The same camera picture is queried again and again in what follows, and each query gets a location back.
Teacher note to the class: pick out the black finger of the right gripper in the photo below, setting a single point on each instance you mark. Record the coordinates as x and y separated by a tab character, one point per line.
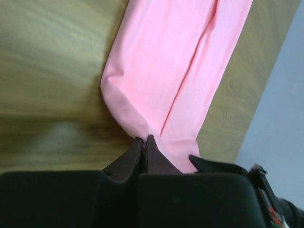
206	166

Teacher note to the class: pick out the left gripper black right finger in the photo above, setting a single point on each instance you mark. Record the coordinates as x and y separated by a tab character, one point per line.
170	199

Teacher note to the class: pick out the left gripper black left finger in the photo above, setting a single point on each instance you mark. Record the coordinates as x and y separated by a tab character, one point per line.
73	199

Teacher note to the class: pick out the pink t shirt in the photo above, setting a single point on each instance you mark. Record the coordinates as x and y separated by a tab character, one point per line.
164	67

